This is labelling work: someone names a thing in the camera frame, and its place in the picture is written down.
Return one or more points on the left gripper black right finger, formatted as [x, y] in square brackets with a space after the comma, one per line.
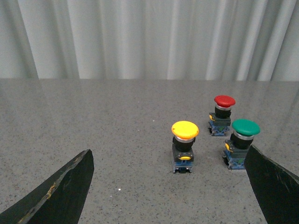
[276, 188]

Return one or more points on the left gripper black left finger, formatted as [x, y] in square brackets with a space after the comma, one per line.
[59, 199]

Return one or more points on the yellow mushroom push button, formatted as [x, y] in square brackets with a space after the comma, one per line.
[185, 133]

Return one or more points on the green mushroom push button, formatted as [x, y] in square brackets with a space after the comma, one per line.
[237, 147]

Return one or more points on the red mushroom push button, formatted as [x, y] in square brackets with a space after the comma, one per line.
[219, 120]

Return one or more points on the white pleated curtain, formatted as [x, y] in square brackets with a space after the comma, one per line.
[150, 39]

